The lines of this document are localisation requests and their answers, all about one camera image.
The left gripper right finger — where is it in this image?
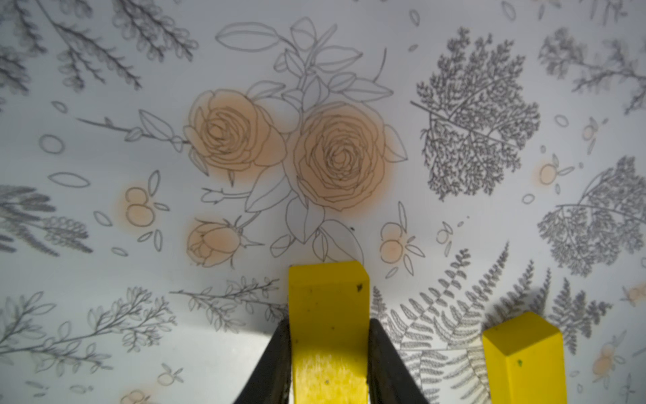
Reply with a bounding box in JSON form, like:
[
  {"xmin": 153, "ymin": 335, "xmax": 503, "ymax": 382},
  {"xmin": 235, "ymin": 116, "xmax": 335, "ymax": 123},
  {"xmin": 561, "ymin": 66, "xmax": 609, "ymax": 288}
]
[{"xmin": 367, "ymin": 318, "xmax": 428, "ymax": 404}]

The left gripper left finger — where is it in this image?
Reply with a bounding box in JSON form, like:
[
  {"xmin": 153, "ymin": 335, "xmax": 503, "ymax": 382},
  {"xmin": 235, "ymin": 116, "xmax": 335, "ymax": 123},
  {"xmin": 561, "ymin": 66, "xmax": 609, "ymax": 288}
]
[{"xmin": 234, "ymin": 319, "xmax": 292, "ymax": 404}]

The yellow block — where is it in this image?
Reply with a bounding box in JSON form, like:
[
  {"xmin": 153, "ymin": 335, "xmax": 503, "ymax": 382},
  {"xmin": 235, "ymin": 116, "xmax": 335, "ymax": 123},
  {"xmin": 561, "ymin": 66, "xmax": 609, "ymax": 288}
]
[
  {"xmin": 482, "ymin": 312, "xmax": 567, "ymax": 404},
  {"xmin": 288, "ymin": 261, "xmax": 370, "ymax": 403}
]

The floral table mat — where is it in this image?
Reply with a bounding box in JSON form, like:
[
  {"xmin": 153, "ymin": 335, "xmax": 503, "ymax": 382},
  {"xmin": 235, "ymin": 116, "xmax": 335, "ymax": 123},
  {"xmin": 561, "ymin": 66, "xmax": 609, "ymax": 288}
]
[{"xmin": 1, "ymin": 1, "xmax": 645, "ymax": 403}]

